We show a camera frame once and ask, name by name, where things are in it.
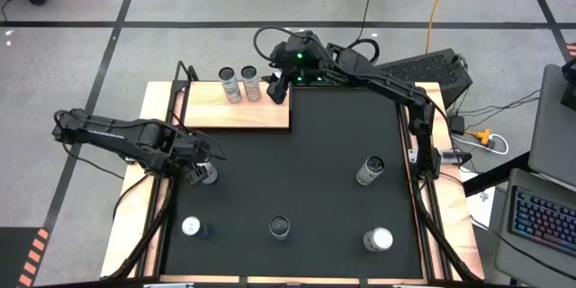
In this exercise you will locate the black hazard-striped floor mat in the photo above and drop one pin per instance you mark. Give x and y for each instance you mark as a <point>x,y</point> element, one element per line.
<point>13,256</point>

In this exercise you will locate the Celsius Tropical Vibe can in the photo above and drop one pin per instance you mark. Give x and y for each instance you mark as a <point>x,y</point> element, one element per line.
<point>252,87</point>
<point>369,171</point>

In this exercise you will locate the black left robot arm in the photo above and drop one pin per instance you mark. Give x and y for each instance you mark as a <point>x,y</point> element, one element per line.
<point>121,137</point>

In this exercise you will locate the orange power plug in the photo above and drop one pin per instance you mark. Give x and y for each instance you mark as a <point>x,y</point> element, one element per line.
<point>482,135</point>

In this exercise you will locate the black desk beam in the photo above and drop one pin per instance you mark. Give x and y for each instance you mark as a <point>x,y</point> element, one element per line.
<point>495,175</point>

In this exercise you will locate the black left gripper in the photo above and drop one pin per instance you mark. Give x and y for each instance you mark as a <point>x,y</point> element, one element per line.
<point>191,153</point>

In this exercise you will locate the blue silver Red Bull can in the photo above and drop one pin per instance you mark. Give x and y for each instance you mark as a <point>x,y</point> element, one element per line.
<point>191,226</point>

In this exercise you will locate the laptop with backlit keyboard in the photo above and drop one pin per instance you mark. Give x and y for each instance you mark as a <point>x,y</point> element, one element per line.
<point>540,220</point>

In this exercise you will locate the white paper sheet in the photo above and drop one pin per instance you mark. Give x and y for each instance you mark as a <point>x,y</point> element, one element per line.
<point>479,207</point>

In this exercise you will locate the black perforated computer case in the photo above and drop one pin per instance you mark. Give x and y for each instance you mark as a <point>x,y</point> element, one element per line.
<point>427,69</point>

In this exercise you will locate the black power adapter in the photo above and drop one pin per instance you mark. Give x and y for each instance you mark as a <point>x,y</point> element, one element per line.
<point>457,124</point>

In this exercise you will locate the wooden shelf board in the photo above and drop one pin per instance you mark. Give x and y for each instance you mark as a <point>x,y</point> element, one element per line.
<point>216,114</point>

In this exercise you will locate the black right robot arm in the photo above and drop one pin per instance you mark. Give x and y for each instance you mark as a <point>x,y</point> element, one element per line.
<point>391,92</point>

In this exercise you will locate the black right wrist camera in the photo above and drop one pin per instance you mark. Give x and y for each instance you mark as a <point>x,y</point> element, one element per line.
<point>299,51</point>

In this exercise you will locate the black desk device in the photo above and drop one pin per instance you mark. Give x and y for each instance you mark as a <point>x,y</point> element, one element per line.
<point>570,90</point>

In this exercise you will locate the grey laptop lid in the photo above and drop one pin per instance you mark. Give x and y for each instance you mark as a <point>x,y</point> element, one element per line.
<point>553,130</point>

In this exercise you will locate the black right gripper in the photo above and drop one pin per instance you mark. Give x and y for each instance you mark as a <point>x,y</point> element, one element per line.
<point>294,72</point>

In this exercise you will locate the silver Diet Coke can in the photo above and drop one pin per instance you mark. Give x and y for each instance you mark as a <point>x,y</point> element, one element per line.
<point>378,239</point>
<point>209,174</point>

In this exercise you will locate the Celsius Arctic Vibe can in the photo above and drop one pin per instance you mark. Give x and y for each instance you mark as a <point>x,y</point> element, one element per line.
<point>230,87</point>
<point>279,227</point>

